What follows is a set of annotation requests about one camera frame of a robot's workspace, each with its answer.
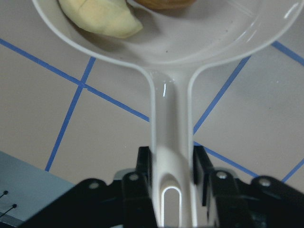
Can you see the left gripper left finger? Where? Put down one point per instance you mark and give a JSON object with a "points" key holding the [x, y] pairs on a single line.
{"points": [[138, 211]]}

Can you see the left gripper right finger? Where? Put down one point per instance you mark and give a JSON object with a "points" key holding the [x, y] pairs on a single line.
{"points": [[219, 193]]}

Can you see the white plastic dustpan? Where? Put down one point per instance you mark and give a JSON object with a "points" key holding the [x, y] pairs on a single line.
{"points": [[171, 50]]}

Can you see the cream bread toy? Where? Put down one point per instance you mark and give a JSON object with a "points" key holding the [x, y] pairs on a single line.
{"points": [[112, 18]]}

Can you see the yellow potato toy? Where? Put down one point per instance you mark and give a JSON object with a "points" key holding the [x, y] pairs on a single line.
{"points": [[165, 4]]}

